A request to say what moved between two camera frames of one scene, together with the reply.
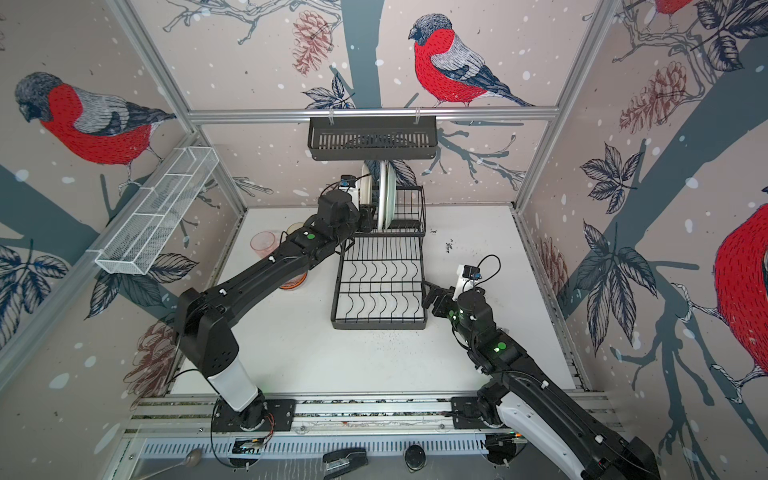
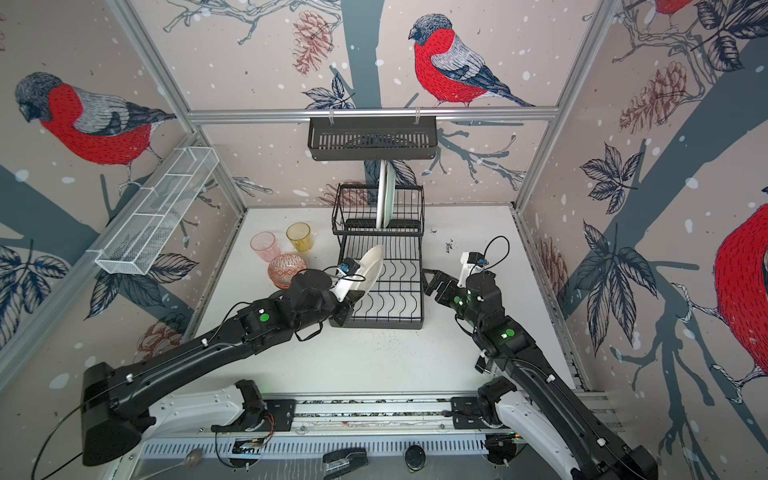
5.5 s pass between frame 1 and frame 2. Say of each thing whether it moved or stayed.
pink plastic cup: stayed
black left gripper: moved
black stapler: stayed
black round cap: stayed
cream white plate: moved
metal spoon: stayed
